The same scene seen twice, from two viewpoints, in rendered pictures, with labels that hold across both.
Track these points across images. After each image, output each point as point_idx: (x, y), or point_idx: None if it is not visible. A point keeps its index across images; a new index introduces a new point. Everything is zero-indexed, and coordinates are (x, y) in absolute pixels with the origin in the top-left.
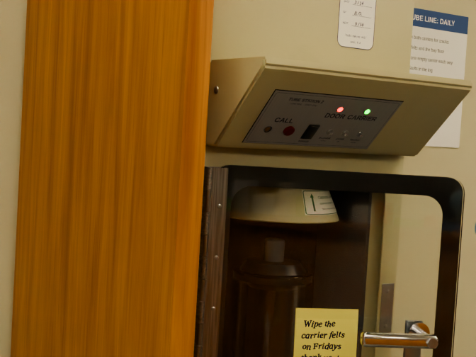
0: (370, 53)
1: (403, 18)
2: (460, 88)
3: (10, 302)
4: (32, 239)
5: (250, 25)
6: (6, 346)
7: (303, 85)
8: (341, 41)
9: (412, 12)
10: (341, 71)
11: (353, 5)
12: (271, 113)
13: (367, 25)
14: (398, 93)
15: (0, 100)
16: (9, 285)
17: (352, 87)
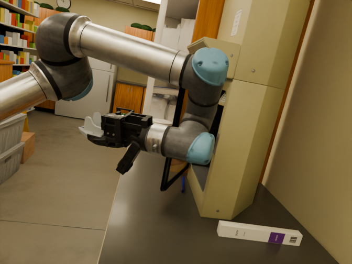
0: (235, 36)
1: (246, 15)
2: (201, 41)
3: (276, 144)
4: None
5: (220, 37)
6: (272, 157)
7: (191, 51)
8: (231, 34)
9: (249, 10)
10: (190, 44)
11: (236, 18)
12: None
13: (237, 24)
14: (198, 48)
15: (291, 82)
16: (277, 139)
17: (194, 49)
